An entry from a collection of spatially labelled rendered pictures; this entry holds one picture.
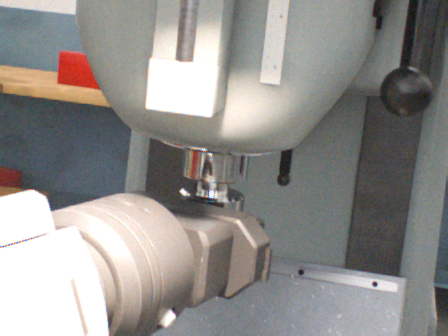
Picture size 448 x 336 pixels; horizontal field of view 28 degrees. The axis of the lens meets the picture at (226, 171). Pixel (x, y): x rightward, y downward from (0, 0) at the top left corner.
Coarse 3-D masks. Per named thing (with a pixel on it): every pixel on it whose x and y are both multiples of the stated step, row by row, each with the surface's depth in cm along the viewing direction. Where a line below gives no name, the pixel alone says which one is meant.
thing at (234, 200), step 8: (184, 192) 65; (192, 192) 65; (200, 192) 65; (232, 192) 66; (240, 192) 66; (192, 200) 64; (200, 200) 64; (208, 200) 63; (216, 200) 63; (224, 200) 64; (232, 200) 64; (240, 200) 65; (232, 208) 64; (240, 208) 65
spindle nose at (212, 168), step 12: (192, 156) 63; (204, 156) 63; (216, 156) 63; (228, 156) 63; (240, 156) 63; (192, 168) 64; (204, 168) 63; (216, 168) 63; (228, 168) 63; (240, 168) 64; (204, 180) 63; (216, 180) 63; (228, 180) 63; (240, 180) 64
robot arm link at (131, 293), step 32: (64, 224) 49; (96, 224) 49; (128, 224) 50; (0, 256) 42; (32, 256) 43; (64, 256) 45; (96, 256) 48; (128, 256) 48; (0, 288) 42; (32, 288) 43; (64, 288) 45; (96, 288) 47; (128, 288) 48; (160, 288) 51; (0, 320) 42; (32, 320) 43; (64, 320) 44; (96, 320) 46; (128, 320) 49
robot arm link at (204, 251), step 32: (128, 192) 63; (160, 224) 53; (192, 224) 57; (224, 224) 59; (256, 224) 61; (160, 256) 51; (192, 256) 54; (224, 256) 58; (256, 256) 59; (192, 288) 55; (224, 288) 60; (160, 320) 52
